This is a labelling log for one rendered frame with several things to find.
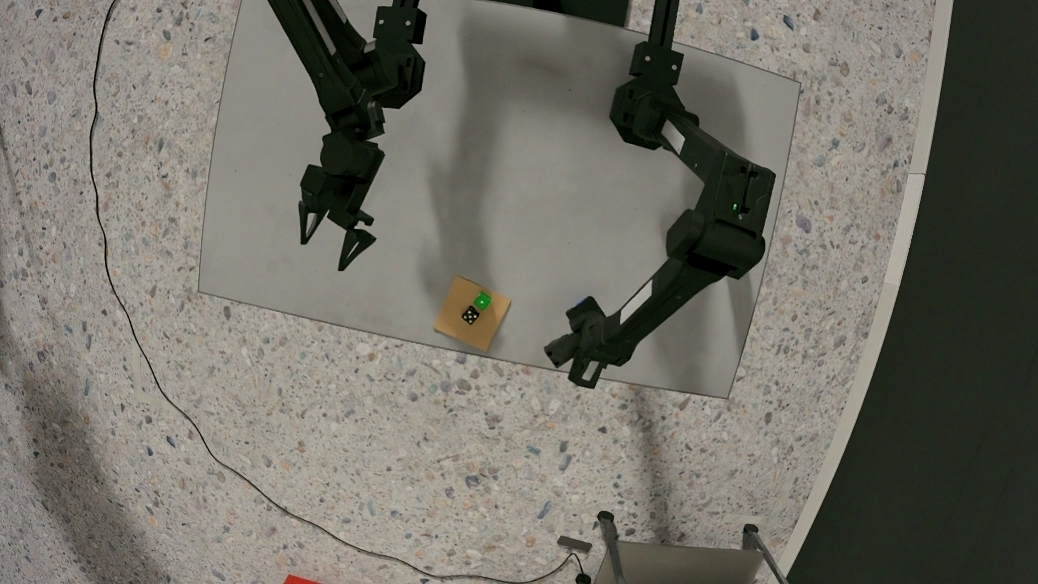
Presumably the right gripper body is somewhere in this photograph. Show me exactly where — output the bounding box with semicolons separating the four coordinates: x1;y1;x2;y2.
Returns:
322;187;375;238

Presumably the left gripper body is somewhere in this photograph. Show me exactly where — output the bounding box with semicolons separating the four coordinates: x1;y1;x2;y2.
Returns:
566;296;607;332

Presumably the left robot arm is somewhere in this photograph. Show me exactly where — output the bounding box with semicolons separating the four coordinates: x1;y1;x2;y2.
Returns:
544;86;776;389

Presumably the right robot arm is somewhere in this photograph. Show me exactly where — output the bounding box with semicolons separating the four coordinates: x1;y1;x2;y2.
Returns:
267;0;416;213

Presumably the tan flat mat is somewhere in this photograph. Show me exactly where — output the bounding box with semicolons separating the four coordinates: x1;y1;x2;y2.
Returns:
433;275;510;352

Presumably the black die with white pips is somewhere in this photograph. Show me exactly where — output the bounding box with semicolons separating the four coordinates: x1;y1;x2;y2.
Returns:
462;306;480;325

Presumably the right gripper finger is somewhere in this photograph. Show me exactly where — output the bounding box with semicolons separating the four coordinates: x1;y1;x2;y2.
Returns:
298;200;328;245
338;232;377;272

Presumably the green die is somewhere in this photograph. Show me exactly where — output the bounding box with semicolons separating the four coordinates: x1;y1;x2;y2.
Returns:
473;291;491;310

